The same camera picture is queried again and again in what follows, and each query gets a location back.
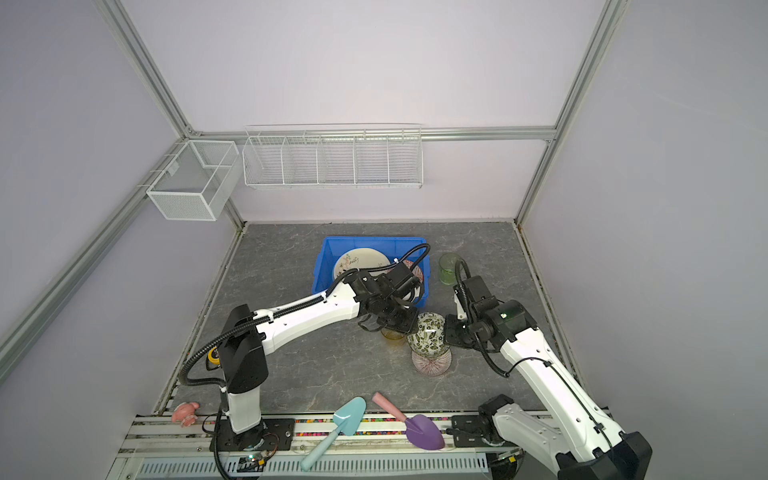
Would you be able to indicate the blue plastic bin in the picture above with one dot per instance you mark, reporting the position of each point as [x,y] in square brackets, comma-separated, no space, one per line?
[333,247]

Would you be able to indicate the green leaf bowl bottom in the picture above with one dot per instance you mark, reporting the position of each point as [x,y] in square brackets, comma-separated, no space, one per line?
[428,340]

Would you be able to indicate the white mesh wall basket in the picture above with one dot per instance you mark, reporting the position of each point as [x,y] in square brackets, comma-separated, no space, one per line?
[198,181]

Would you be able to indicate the pink striped bowl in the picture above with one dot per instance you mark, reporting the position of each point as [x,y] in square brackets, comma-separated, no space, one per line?
[432,367]

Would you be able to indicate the cream floral plate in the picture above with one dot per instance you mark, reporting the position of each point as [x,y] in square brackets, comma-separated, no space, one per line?
[359,258]

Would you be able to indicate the pink object at base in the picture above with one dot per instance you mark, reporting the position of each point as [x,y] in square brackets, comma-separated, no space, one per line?
[185,414]

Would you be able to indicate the yellow glass cup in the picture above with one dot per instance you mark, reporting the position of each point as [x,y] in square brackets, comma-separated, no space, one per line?
[393,338]

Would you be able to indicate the green glass cup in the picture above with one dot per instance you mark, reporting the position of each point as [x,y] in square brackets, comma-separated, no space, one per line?
[447,268]

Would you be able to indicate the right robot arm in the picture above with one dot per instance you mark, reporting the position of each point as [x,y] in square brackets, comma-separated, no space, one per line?
[585,443]

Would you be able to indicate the red patterned bowl underneath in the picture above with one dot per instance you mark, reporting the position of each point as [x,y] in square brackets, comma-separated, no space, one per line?
[417,273]

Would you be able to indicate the yellow tape measure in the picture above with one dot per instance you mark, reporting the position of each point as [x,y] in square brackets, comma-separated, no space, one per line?
[212,359]

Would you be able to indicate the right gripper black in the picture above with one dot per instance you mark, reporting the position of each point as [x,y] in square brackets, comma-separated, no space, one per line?
[451,335]

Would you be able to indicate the white wire wall rack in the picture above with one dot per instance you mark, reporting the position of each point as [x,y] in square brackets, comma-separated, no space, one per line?
[333,156]

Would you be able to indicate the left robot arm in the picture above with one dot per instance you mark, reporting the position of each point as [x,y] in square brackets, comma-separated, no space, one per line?
[235,362]

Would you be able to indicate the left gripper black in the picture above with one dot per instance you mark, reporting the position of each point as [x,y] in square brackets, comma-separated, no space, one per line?
[408,327]

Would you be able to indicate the purple toy shovel pink handle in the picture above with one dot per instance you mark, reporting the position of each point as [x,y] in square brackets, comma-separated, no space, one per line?
[420,431]

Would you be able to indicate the light blue toy shovel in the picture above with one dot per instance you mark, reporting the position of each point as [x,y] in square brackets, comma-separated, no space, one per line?
[346,420]

